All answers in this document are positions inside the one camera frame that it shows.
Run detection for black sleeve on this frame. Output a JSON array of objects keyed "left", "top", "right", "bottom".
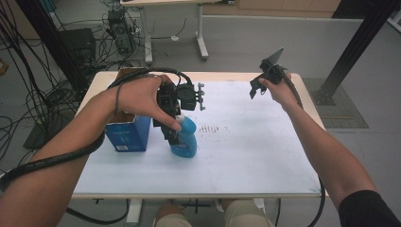
[{"left": 338, "top": 189, "right": 401, "bottom": 227}]

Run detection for grey grid floor mat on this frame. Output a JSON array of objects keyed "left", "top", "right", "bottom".
[{"left": 302, "top": 78, "right": 370, "bottom": 130}]

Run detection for white-legged desk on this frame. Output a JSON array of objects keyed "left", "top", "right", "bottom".
[{"left": 119, "top": 0, "right": 235, "bottom": 66}]

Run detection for person's left hand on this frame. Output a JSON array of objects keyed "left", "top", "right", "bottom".
[{"left": 116, "top": 75, "right": 183, "bottom": 132}]

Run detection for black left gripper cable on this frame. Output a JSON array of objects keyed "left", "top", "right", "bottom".
[{"left": 0, "top": 66, "right": 193, "bottom": 192}]

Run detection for person's leg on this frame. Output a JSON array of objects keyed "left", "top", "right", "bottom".
[
  {"left": 153, "top": 202, "right": 194, "bottom": 227},
  {"left": 223, "top": 199, "right": 276, "bottom": 227}
]

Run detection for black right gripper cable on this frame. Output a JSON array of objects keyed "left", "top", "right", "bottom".
[{"left": 268, "top": 62, "right": 326, "bottom": 227}]

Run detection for tangle of black floor cables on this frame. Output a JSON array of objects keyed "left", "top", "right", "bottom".
[{"left": 0, "top": 0, "right": 152, "bottom": 165}]

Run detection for person's left leg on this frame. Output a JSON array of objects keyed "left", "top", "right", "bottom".
[{"left": 153, "top": 202, "right": 194, "bottom": 227}]

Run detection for person's right leg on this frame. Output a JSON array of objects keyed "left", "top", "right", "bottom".
[{"left": 223, "top": 199, "right": 276, "bottom": 227}]

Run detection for white table leg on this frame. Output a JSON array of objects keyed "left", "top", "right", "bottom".
[{"left": 125, "top": 198, "right": 144, "bottom": 227}]

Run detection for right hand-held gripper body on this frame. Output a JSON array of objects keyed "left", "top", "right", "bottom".
[{"left": 258, "top": 47, "right": 288, "bottom": 86}]

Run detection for black metal frame post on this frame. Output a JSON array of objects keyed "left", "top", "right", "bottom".
[
  {"left": 14, "top": 0, "right": 91, "bottom": 94},
  {"left": 313, "top": 0, "right": 401, "bottom": 106}
]

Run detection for person's right hand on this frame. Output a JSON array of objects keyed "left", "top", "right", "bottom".
[{"left": 258, "top": 73, "right": 301, "bottom": 113}]

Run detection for blue cardboard box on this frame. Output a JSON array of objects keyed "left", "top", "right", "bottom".
[{"left": 104, "top": 67, "right": 152, "bottom": 153}]

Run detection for blue plastic bottle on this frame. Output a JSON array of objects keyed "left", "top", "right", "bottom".
[{"left": 169, "top": 113, "right": 199, "bottom": 159}]

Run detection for black computer tower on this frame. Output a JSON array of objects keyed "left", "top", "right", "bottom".
[{"left": 106, "top": 8, "right": 135, "bottom": 55}]

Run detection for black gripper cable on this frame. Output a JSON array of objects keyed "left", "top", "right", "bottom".
[
  {"left": 0, "top": 66, "right": 193, "bottom": 192},
  {"left": 268, "top": 62, "right": 326, "bottom": 227}
]

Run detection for black equipment box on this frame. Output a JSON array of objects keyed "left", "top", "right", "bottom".
[{"left": 59, "top": 27, "right": 97, "bottom": 65}]

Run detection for black floor mat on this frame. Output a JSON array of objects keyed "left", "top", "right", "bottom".
[{"left": 23, "top": 124, "right": 64, "bottom": 150}]

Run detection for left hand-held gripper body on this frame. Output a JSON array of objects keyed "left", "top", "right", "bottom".
[{"left": 156, "top": 81, "right": 206, "bottom": 120}]

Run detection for white table mat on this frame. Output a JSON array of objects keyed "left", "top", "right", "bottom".
[{"left": 74, "top": 80, "right": 322, "bottom": 195}]

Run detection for black hair tie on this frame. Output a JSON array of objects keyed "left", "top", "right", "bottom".
[{"left": 113, "top": 81, "right": 123, "bottom": 115}]

